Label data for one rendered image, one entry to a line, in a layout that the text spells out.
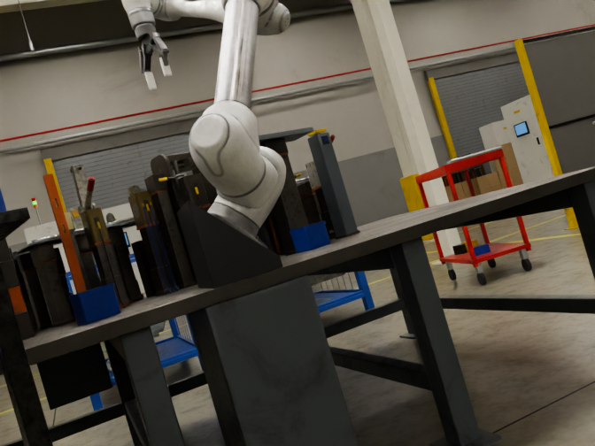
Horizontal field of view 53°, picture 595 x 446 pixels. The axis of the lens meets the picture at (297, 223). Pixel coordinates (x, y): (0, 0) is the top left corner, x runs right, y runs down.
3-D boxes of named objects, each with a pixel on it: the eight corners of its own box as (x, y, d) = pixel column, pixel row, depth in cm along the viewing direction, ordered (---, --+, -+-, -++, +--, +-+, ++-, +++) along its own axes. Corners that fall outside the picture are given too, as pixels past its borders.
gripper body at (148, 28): (158, 22, 221) (165, 46, 220) (149, 32, 227) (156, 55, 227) (139, 22, 216) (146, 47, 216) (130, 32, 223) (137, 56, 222)
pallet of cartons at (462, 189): (500, 199, 1628) (492, 173, 1628) (478, 206, 1594) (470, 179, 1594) (471, 205, 1736) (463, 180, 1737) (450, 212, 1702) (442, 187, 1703)
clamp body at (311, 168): (338, 237, 276) (315, 162, 277) (355, 233, 267) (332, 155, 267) (327, 241, 272) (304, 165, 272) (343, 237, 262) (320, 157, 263)
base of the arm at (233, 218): (274, 257, 170) (283, 240, 171) (209, 215, 162) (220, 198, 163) (251, 254, 186) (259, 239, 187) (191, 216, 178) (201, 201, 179)
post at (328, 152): (348, 235, 256) (319, 136, 257) (359, 232, 250) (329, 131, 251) (335, 239, 252) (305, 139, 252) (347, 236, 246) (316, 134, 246)
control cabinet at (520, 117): (527, 201, 1221) (492, 86, 1223) (546, 195, 1241) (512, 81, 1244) (557, 195, 1147) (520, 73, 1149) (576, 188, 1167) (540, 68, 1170)
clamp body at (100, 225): (124, 307, 210) (96, 211, 210) (135, 305, 202) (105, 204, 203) (106, 313, 206) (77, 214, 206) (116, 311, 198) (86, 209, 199)
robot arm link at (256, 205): (267, 236, 178) (302, 175, 183) (245, 211, 162) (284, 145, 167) (225, 218, 185) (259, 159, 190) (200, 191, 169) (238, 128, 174)
